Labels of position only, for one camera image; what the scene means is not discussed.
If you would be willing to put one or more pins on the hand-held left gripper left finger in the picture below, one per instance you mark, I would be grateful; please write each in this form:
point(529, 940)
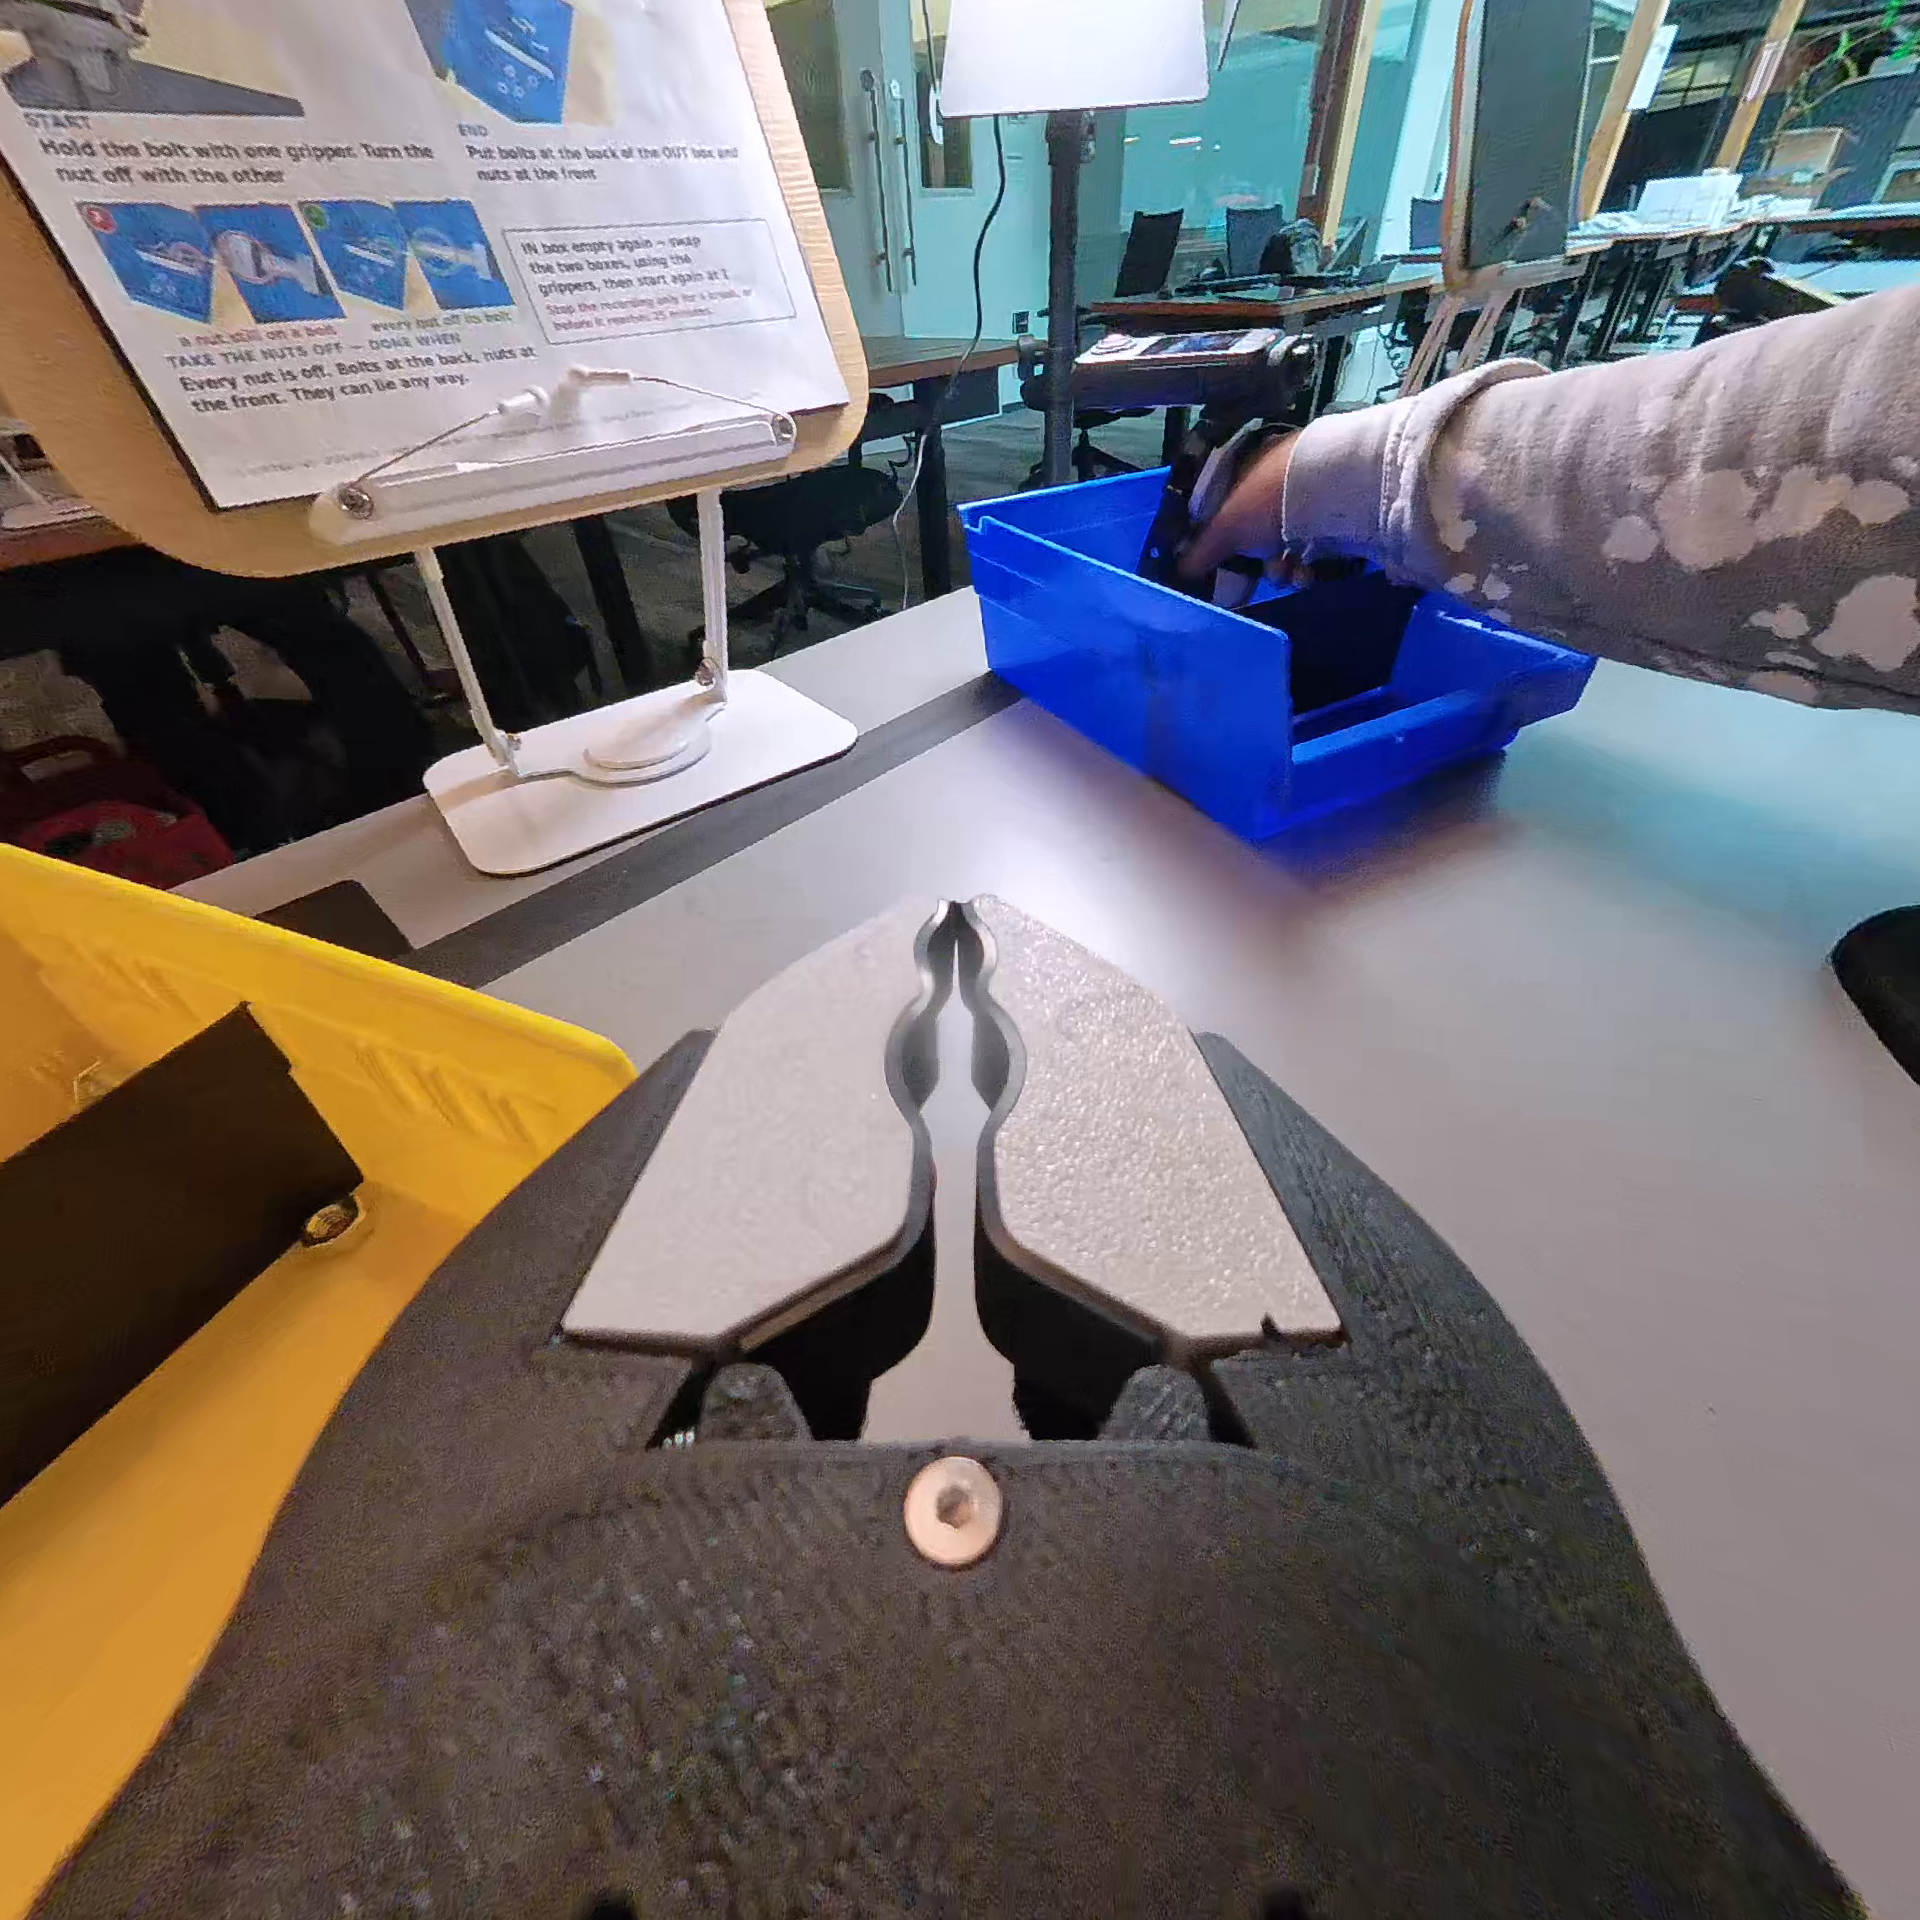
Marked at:
point(765, 1171)

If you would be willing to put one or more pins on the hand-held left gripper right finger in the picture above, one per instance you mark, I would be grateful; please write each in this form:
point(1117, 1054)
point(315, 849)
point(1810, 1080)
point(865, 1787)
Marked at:
point(1155, 1171)

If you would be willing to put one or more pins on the blue plastic bin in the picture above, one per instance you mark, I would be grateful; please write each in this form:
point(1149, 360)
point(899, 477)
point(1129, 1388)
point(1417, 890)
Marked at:
point(1142, 705)

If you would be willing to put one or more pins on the yellow plastic bin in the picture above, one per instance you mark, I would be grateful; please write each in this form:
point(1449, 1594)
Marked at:
point(150, 1576)

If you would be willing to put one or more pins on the person's right forearm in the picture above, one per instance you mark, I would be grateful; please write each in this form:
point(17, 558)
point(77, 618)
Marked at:
point(1652, 481)

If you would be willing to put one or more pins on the person's right hand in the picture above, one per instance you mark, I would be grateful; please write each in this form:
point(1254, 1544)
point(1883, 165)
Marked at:
point(1254, 504)

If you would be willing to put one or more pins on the black bin divider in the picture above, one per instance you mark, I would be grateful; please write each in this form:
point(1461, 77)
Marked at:
point(1337, 644)
point(137, 1229)

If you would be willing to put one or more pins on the wooden top office desk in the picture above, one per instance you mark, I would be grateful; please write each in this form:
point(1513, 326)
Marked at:
point(1276, 300)

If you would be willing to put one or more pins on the black office chair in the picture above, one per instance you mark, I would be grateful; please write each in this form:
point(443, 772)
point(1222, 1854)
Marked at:
point(797, 523)

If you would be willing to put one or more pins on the steel hex nut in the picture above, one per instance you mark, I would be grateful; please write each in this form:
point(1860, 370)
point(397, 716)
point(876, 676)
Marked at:
point(333, 1219)

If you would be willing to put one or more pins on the floor lamp with white shade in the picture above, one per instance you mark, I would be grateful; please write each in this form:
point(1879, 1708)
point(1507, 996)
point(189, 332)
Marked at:
point(1073, 60)

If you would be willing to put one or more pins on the red black bag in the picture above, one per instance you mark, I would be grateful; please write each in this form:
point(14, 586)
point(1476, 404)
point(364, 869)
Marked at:
point(107, 826)

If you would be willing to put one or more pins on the black chair armrest pad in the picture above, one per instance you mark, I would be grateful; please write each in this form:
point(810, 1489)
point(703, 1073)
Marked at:
point(1883, 990)

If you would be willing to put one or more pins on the instruction board on white stand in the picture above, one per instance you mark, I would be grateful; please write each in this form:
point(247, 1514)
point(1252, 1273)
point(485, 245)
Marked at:
point(377, 224)

